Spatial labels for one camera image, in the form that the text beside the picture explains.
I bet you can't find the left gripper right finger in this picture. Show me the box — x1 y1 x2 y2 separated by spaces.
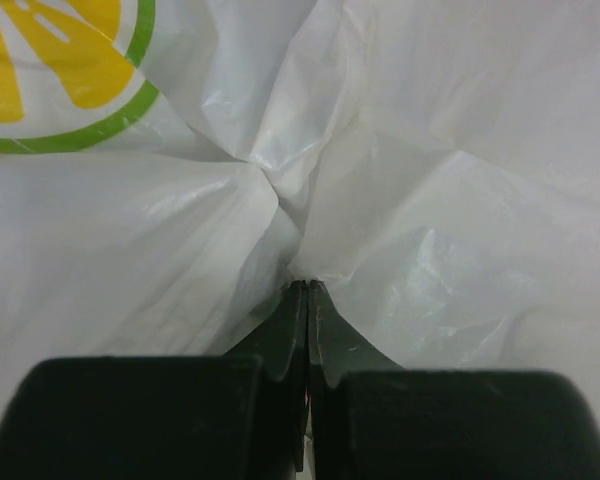
307 281 600 479

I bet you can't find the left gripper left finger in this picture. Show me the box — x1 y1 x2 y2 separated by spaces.
0 282 308 479

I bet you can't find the white plastic bag with fruit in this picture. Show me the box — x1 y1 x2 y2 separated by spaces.
0 1 600 424

